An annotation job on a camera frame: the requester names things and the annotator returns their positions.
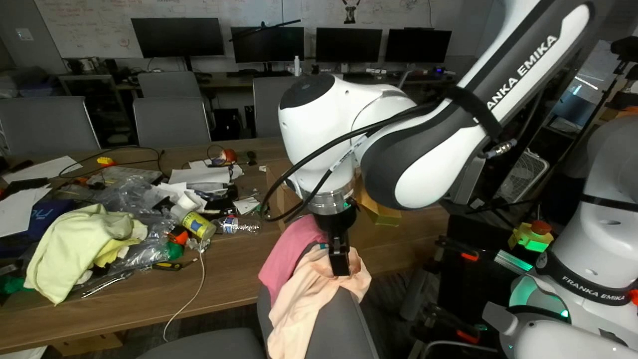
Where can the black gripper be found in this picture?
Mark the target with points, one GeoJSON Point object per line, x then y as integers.
{"type": "Point", "coordinates": [339, 235]}

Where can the peach cloth garment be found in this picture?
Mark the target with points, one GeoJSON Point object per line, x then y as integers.
{"type": "Point", "coordinates": [299, 299]}

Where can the pink cloth garment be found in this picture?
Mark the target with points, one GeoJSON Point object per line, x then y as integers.
{"type": "Point", "coordinates": [286, 255]}

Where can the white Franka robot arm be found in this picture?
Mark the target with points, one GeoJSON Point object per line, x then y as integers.
{"type": "Point", "coordinates": [431, 151]}

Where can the green yellow red button box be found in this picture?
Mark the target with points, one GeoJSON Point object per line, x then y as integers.
{"type": "Point", "coordinates": [531, 237]}

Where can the white box fan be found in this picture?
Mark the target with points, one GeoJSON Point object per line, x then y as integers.
{"type": "Point", "coordinates": [529, 173]}

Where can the white paper card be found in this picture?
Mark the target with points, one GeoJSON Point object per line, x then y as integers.
{"type": "Point", "coordinates": [246, 203]}

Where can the small clear bottle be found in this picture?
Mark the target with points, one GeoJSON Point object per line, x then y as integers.
{"type": "Point", "coordinates": [232, 225]}

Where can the black equipment cart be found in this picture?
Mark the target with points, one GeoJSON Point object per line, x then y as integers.
{"type": "Point", "coordinates": [479, 279]}

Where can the yellow tin can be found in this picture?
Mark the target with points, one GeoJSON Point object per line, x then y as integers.
{"type": "Point", "coordinates": [200, 227]}

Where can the red round object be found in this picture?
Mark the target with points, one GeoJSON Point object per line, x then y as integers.
{"type": "Point", "coordinates": [228, 155]}

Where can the small orange object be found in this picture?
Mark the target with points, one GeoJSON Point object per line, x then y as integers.
{"type": "Point", "coordinates": [180, 237]}

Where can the small green object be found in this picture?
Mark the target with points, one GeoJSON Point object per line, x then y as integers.
{"type": "Point", "coordinates": [174, 251]}

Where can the white paper cup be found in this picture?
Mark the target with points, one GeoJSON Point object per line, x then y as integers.
{"type": "Point", "coordinates": [186, 201]}

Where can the white paper stack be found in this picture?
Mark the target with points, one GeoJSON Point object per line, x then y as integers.
{"type": "Point", "coordinates": [200, 175]}

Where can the clear plastic bags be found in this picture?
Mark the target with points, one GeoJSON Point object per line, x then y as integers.
{"type": "Point", "coordinates": [132, 195]}

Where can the black computer monitor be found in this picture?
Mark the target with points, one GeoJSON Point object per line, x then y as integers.
{"type": "Point", "coordinates": [419, 44]}
{"type": "Point", "coordinates": [176, 36]}
{"type": "Point", "coordinates": [349, 44]}
{"type": "Point", "coordinates": [266, 42]}

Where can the grey crumpled cloth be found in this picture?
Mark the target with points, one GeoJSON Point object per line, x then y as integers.
{"type": "Point", "coordinates": [118, 225]}

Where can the yellow red small toy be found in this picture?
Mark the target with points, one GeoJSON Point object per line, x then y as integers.
{"type": "Point", "coordinates": [104, 159]}

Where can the yellow cloth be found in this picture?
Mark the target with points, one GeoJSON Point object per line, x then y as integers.
{"type": "Point", "coordinates": [66, 251]}

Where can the blue bag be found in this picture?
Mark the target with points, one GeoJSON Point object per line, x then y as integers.
{"type": "Point", "coordinates": [46, 215]}

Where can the white paper sheet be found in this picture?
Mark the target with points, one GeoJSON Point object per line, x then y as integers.
{"type": "Point", "coordinates": [42, 169]}
{"type": "Point", "coordinates": [20, 209]}

